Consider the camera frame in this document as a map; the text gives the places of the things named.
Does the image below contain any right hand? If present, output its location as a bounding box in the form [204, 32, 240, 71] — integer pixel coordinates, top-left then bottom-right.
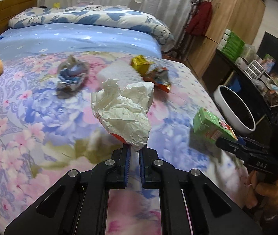
[245, 171, 278, 213]

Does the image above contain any yellow snack bag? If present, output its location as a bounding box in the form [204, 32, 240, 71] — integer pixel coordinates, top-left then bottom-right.
[130, 55, 154, 76]

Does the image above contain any blue bed sheet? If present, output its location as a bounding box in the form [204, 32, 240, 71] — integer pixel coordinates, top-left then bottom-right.
[0, 23, 162, 61]

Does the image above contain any blue white cartoon quilt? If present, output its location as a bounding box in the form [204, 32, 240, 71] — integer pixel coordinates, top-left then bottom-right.
[9, 5, 175, 51]

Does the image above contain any red coat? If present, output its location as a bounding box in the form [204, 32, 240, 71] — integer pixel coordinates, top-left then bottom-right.
[186, 1, 213, 37]

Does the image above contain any white black trash bin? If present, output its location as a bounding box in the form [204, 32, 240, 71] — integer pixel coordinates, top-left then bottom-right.
[213, 85, 256, 136]

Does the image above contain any green drink carton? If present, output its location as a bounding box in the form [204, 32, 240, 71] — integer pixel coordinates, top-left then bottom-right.
[193, 107, 238, 143]

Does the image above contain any photo grid frame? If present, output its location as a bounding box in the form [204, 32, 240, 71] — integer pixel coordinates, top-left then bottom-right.
[244, 60, 265, 80]

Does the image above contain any silver blue wrapper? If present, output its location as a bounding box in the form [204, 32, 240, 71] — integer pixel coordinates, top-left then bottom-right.
[56, 55, 90, 94]

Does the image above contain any black tv cabinet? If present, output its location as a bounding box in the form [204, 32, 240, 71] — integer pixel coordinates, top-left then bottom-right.
[202, 50, 278, 138]

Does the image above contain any wooden headboard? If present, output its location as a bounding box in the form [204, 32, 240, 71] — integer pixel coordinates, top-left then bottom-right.
[0, 0, 37, 34]

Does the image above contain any white paper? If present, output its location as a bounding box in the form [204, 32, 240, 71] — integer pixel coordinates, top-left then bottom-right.
[91, 79, 154, 152]

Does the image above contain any wooden coat stand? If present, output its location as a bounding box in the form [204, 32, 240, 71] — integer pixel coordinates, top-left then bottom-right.
[163, 0, 204, 60]

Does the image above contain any wooden wardrobe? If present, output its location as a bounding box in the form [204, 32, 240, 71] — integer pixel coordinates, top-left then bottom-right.
[187, 0, 265, 78]

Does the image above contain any framed colour photo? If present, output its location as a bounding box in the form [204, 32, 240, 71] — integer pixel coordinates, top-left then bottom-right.
[261, 54, 276, 73]

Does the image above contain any orange ovaltine wrapper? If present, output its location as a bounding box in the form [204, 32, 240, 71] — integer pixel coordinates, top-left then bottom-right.
[143, 67, 171, 93]

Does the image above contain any green white box stack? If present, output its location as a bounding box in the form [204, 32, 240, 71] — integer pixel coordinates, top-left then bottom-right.
[217, 29, 245, 62]

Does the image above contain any white foam block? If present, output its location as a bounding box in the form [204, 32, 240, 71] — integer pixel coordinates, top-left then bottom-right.
[97, 60, 144, 89]

